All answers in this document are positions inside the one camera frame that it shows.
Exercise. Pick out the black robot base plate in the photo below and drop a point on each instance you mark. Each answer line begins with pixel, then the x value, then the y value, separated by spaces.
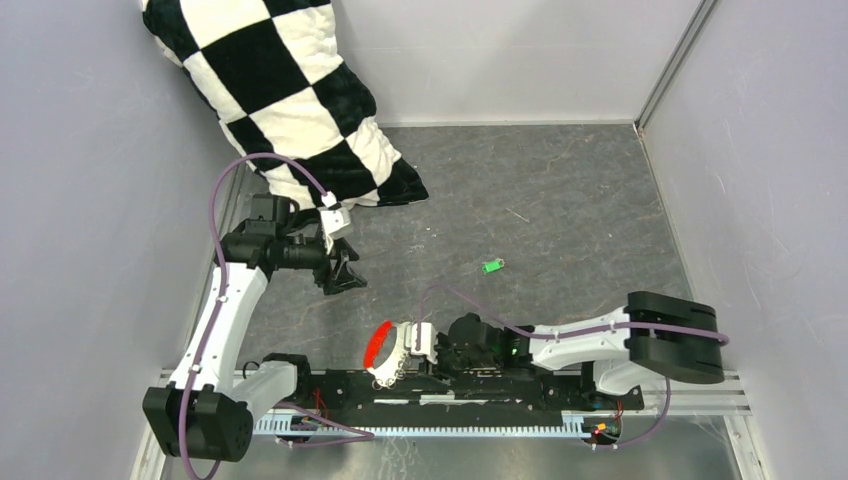
pixel 482 399

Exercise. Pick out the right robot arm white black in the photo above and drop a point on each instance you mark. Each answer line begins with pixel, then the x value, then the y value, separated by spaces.
pixel 652 336

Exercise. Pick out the black white checkered pillow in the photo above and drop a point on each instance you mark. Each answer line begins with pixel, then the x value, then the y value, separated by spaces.
pixel 285 98

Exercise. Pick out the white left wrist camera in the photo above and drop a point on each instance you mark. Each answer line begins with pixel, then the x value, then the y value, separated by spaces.
pixel 336 223

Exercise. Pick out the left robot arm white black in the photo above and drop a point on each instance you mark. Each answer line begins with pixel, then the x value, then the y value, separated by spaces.
pixel 203 412

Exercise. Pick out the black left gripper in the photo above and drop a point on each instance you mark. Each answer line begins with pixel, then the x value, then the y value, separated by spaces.
pixel 342 277

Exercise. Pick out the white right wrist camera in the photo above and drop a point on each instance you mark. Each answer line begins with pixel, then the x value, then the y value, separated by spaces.
pixel 418 339

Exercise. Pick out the aluminium frame rail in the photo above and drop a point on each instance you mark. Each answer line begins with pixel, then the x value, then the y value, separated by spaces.
pixel 289 421

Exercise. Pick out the small green object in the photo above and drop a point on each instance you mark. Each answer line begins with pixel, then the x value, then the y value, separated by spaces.
pixel 492 266

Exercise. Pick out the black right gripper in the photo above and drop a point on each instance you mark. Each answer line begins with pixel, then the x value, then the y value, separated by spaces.
pixel 440 370

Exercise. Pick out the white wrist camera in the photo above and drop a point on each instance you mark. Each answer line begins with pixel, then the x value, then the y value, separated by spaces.
pixel 336 223
pixel 418 339

